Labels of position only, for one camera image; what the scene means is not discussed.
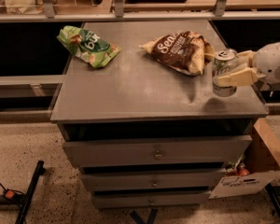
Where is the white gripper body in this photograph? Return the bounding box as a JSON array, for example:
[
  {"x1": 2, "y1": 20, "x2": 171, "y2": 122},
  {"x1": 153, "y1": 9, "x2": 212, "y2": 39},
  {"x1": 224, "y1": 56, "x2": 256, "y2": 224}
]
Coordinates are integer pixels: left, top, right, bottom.
[{"x1": 252, "y1": 42, "x2": 280, "y2": 85}]

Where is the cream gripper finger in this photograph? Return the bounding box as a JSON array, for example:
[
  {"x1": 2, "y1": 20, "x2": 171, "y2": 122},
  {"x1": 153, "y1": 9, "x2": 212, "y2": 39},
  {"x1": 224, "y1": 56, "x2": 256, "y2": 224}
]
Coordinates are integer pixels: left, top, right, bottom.
[
  {"x1": 237, "y1": 50, "x2": 255, "y2": 67},
  {"x1": 213, "y1": 67, "x2": 258, "y2": 88}
]

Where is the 7up soda can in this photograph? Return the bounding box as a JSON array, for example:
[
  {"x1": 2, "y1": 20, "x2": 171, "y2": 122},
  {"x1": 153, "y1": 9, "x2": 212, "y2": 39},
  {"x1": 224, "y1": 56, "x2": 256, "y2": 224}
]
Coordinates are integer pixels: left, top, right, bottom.
[{"x1": 212, "y1": 49, "x2": 238, "y2": 97}]

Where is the brown yellow chip bag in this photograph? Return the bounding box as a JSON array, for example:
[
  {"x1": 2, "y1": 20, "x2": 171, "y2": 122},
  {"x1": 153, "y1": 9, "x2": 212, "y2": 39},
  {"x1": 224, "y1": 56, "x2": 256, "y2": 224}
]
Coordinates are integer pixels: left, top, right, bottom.
[{"x1": 141, "y1": 31, "x2": 216, "y2": 76}]

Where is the top grey drawer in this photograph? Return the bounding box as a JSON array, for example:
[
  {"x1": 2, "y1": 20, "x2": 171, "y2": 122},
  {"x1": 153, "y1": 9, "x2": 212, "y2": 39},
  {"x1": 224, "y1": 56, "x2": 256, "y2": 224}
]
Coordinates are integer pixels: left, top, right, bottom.
[{"x1": 63, "y1": 135, "x2": 252, "y2": 167}]

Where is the grey drawer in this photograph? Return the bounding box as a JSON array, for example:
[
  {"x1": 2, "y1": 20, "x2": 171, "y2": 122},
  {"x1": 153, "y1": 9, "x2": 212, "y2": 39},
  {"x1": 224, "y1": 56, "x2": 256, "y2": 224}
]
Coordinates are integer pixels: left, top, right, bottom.
[
  {"x1": 81, "y1": 169, "x2": 224, "y2": 192},
  {"x1": 63, "y1": 135, "x2": 252, "y2": 167},
  {"x1": 91, "y1": 190, "x2": 211, "y2": 209}
]

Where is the cardboard box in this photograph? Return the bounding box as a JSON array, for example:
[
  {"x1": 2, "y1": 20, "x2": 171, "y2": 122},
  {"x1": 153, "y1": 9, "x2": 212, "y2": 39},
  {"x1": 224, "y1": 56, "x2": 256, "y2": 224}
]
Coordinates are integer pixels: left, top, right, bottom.
[{"x1": 210, "y1": 119, "x2": 280, "y2": 199}]

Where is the orange bottle in box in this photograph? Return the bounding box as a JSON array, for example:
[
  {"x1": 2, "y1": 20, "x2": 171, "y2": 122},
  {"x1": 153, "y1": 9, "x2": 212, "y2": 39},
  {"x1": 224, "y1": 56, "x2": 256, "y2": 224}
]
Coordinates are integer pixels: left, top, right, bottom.
[{"x1": 237, "y1": 162, "x2": 250, "y2": 176}]

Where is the grey drawer cabinet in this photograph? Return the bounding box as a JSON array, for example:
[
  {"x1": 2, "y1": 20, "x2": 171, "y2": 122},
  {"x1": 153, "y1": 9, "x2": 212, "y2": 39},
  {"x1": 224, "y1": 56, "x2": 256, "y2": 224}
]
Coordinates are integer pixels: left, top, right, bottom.
[{"x1": 51, "y1": 21, "x2": 267, "y2": 197}]

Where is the middle grey drawer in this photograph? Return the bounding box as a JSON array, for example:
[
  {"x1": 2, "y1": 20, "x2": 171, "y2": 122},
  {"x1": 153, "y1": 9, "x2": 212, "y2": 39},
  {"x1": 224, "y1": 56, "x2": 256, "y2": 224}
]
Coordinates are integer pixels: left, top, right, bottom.
[{"x1": 81, "y1": 169, "x2": 224, "y2": 192}]

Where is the black stand leg right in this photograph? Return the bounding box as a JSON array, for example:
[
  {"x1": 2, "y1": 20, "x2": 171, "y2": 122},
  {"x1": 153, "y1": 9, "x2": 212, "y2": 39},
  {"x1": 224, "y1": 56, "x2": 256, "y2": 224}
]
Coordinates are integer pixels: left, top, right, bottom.
[{"x1": 265, "y1": 183, "x2": 280, "y2": 218}]

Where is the black stand leg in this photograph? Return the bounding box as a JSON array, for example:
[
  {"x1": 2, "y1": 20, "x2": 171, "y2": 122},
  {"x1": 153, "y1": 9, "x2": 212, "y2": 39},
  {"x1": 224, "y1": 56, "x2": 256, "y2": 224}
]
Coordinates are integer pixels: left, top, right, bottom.
[
  {"x1": 0, "y1": 161, "x2": 46, "y2": 224},
  {"x1": 265, "y1": 183, "x2": 280, "y2": 218}
]

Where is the bottom grey drawer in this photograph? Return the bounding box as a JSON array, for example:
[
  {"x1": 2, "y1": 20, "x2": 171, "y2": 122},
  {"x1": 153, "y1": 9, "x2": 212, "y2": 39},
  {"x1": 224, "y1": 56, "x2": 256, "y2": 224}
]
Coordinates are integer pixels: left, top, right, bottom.
[{"x1": 91, "y1": 190, "x2": 211, "y2": 209}]

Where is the green chip bag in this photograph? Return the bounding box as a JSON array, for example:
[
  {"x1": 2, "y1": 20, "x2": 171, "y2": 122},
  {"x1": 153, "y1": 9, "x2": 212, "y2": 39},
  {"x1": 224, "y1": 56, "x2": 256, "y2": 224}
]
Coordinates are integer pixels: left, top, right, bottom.
[{"x1": 57, "y1": 25, "x2": 121, "y2": 69}]

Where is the black stand leg left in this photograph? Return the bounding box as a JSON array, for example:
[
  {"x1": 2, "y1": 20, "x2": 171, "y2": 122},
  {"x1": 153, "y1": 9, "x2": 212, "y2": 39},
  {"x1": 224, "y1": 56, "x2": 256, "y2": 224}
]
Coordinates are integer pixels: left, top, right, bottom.
[{"x1": 0, "y1": 161, "x2": 46, "y2": 224}]

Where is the metal shelf frame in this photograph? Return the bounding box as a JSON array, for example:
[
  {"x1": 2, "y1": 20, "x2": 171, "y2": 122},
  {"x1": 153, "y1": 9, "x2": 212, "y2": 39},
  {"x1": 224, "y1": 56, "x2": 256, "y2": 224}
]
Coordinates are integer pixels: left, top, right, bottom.
[{"x1": 0, "y1": 0, "x2": 280, "y2": 22}]

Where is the orange cable clip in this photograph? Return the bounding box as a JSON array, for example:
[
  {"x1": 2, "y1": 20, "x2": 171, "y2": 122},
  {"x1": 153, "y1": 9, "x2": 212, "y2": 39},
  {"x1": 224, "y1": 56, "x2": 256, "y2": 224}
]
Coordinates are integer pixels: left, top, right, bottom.
[{"x1": 4, "y1": 189, "x2": 15, "y2": 200}]

